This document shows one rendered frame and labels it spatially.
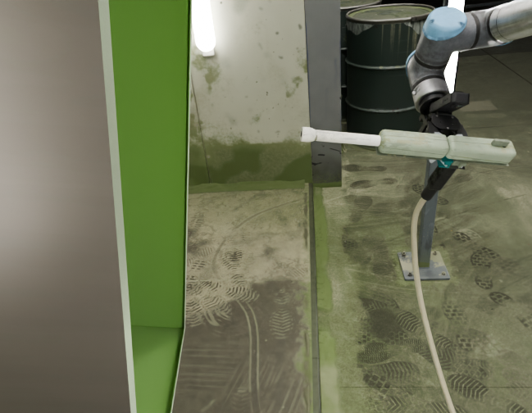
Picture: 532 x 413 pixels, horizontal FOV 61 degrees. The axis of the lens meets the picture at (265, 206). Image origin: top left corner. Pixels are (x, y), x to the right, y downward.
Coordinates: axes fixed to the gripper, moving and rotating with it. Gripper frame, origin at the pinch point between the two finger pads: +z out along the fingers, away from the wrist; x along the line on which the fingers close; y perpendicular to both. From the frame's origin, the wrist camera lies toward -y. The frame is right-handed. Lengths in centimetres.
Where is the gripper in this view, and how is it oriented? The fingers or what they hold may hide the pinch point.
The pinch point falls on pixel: (454, 160)
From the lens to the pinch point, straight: 112.7
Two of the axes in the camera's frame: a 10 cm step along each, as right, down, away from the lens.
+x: -9.9, -0.7, -1.1
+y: -1.3, 5.3, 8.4
